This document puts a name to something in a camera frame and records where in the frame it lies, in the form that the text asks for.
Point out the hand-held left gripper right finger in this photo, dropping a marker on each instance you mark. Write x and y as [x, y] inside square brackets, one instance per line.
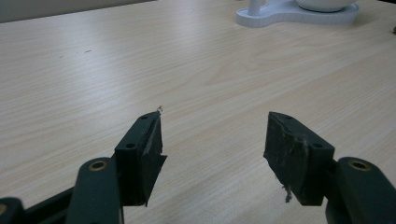
[295, 158]

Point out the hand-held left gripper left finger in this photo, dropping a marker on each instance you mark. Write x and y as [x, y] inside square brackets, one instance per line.
[137, 158]

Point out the white plastic stand base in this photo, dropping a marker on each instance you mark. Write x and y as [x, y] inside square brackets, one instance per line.
[289, 15]

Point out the white post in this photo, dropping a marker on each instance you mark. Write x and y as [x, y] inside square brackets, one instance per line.
[256, 6]

